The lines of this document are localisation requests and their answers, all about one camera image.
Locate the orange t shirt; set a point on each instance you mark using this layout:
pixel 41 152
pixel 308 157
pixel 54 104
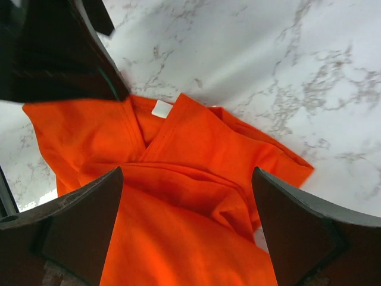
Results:
pixel 187 214

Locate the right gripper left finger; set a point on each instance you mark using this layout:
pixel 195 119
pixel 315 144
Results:
pixel 62 242

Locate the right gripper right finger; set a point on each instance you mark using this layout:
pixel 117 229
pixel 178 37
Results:
pixel 312 241

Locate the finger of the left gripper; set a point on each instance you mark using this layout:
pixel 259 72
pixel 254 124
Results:
pixel 51 51

